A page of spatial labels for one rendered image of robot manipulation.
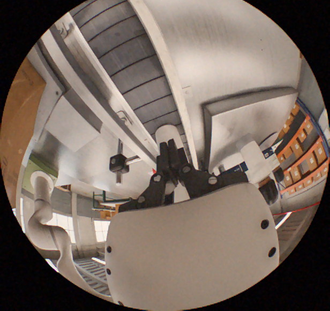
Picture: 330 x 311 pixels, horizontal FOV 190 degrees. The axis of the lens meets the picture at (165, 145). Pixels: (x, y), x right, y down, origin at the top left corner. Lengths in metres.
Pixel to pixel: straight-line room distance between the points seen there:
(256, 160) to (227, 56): 0.34
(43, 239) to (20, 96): 0.45
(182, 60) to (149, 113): 0.13
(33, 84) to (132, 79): 0.22
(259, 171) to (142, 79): 0.42
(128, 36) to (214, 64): 0.18
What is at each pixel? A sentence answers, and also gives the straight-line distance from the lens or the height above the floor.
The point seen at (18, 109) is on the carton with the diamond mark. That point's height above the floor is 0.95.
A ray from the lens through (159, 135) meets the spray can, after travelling 0.21.
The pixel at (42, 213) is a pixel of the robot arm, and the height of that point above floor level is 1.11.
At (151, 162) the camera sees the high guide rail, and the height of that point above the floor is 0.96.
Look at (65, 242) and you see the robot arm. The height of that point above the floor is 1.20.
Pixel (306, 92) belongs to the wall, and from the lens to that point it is 4.47.
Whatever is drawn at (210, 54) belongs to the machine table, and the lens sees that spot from 0.26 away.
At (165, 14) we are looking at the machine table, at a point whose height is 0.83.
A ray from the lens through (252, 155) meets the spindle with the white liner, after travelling 0.43.
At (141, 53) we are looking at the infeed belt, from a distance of 0.17.
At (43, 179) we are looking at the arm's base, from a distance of 0.76.
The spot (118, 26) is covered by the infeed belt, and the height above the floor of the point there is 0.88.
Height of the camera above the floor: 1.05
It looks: 36 degrees down
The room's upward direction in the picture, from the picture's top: 167 degrees clockwise
